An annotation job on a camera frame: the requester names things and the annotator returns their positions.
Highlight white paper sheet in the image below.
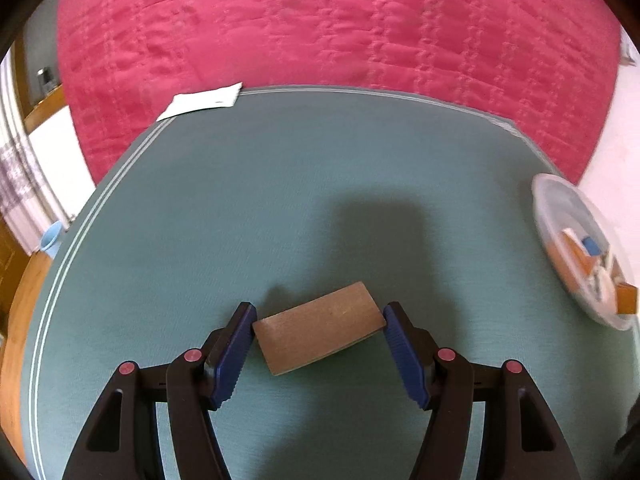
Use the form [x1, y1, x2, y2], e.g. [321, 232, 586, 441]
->
[156, 82, 244, 122]

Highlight plain wooden wedge block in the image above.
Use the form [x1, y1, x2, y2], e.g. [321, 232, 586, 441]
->
[616, 282, 640, 316]

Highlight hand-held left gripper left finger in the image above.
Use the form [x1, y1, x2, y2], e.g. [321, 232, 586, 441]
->
[62, 301, 258, 480]

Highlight green felt mat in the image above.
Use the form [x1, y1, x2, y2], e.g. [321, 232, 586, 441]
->
[30, 85, 640, 480]

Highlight wooden desk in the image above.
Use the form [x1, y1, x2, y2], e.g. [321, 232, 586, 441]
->
[22, 87, 68, 131]

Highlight plain wooden rectangular block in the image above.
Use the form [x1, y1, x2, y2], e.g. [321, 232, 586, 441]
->
[251, 281, 387, 377]

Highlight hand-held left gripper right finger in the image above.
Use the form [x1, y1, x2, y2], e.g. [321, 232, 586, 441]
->
[382, 301, 583, 480]

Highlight red quilted blanket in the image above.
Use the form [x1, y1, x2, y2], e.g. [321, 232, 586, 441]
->
[56, 0, 623, 188]

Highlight white patterned curtain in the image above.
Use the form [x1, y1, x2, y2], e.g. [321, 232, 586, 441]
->
[0, 50, 61, 256]

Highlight light blue cup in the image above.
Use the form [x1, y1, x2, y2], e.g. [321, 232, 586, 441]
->
[39, 220, 66, 258]

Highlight clear plastic bowl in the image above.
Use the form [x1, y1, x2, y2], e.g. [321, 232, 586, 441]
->
[531, 172, 640, 331]

